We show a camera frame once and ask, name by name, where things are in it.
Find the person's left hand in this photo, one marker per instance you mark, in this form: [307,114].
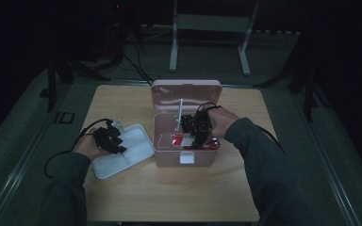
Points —
[86,149]

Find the dark metal stand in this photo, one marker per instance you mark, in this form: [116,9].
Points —
[308,91]
[52,84]

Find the person's right hand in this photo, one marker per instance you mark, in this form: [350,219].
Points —
[223,122]

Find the white metal stand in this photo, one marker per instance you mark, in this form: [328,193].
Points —
[212,22]

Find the metal floor rail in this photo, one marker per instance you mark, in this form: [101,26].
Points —
[326,163]
[19,171]

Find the red and white packet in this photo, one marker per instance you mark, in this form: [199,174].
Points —
[179,140]

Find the white divided tray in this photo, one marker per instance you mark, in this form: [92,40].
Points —
[132,150]

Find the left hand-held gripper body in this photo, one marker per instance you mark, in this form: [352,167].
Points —
[105,138]

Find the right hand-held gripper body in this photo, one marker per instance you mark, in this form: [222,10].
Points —
[198,124]

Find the white power strip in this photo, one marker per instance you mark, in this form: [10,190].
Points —
[276,32]

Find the pink storage box with lid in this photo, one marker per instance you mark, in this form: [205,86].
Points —
[185,92]

